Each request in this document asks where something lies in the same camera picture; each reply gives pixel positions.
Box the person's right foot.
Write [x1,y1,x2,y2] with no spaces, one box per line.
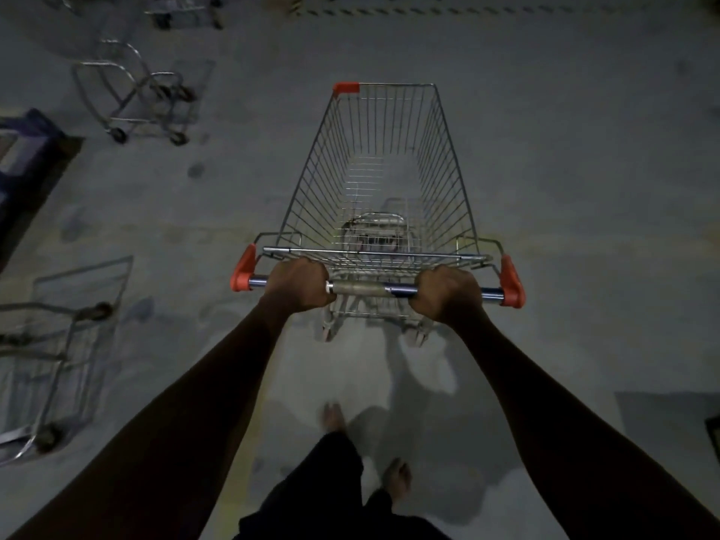
[382,457,413,501]

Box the person's dark clothing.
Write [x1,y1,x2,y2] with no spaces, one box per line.
[233,431,451,540]

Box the person's right forearm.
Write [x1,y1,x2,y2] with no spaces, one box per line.
[449,308,720,540]

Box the person's right hand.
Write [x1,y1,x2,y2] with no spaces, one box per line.
[407,265,487,331]

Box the person's foot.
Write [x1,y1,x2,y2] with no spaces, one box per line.
[321,401,347,435]
[382,457,413,501]

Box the person's left forearm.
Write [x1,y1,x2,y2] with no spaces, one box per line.
[5,300,288,540]

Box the person's left foot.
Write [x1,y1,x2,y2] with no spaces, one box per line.
[321,401,347,435]

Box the person's left hand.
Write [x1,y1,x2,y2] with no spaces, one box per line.
[259,256,338,318]

